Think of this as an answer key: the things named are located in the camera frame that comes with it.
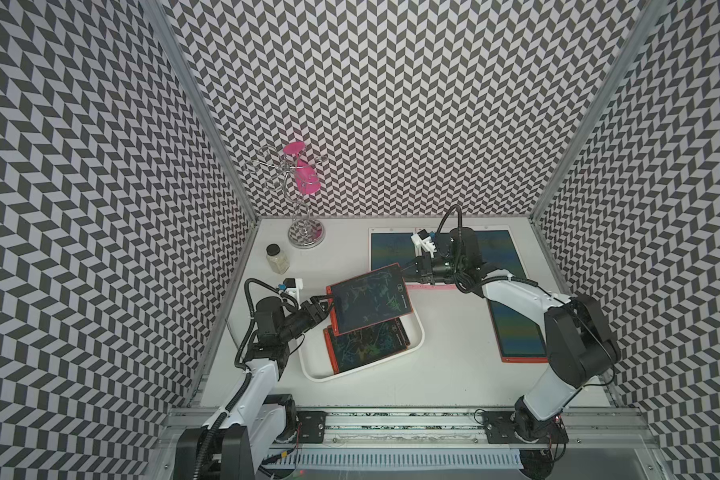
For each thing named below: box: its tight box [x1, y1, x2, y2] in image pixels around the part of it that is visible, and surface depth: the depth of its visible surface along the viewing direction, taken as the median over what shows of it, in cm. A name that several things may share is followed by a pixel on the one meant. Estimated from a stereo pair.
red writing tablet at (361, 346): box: [323, 317, 411, 374], surface depth 87 cm
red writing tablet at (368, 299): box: [326, 262, 413, 337], surface depth 80 cm
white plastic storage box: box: [298, 308, 424, 383], surface depth 84 cm
